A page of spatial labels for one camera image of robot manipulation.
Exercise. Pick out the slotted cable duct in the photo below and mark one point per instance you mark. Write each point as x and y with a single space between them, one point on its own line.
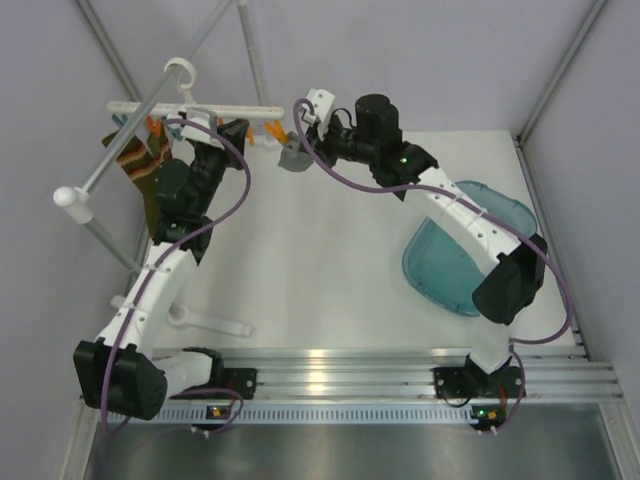
254 413

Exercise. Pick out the blue clip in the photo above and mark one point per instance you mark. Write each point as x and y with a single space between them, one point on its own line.
119 120
173 132

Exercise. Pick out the brown striped sock right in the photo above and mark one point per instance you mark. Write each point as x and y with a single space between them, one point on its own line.
141 162

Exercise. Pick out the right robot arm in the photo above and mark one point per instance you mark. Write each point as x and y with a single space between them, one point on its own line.
372 155

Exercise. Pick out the brown striped sock left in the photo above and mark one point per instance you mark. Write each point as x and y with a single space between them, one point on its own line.
109 138

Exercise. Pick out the white plastic clip hanger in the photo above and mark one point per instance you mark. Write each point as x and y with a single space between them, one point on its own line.
186 77

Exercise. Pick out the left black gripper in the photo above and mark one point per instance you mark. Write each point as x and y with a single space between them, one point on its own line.
235 131

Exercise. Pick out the grey sock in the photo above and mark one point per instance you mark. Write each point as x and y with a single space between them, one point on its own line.
294 158

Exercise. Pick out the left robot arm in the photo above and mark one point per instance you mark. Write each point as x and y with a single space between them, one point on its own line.
117 372

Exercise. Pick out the aluminium mounting rail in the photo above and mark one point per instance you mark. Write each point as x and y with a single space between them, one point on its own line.
553 374

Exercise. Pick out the blue clip right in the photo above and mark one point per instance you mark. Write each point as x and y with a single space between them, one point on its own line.
173 132

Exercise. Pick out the grey drying rack frame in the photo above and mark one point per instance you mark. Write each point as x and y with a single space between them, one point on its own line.
74 200

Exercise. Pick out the blue clip left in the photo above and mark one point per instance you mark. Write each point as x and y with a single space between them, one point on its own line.
119 120

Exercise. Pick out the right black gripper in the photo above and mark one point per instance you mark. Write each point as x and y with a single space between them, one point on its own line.
321 142

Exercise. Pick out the orange clip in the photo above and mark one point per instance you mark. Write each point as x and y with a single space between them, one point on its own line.
154 125
249 136
275 129

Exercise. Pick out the brown striped sock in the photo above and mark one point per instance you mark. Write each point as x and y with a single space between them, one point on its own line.
141 162
109 138

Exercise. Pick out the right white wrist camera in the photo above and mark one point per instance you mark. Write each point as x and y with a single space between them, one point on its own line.
322 102

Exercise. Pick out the white rack foot rear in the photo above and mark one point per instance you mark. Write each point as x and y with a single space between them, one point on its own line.
266 142

